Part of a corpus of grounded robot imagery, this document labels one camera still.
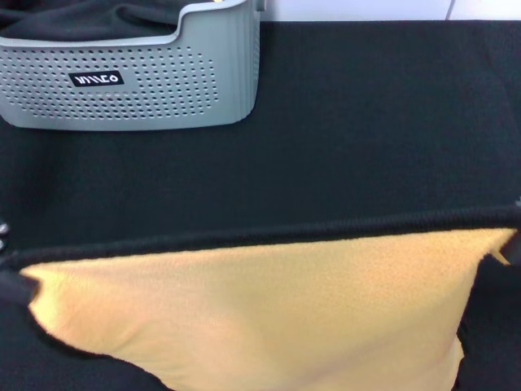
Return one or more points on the yellow towel with black trim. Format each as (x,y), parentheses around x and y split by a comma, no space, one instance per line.
(264,309)

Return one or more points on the grey perforated plastic storage box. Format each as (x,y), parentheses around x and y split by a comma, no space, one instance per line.
(163,89)

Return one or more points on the black cloth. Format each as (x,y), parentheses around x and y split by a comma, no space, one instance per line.
(81,22)

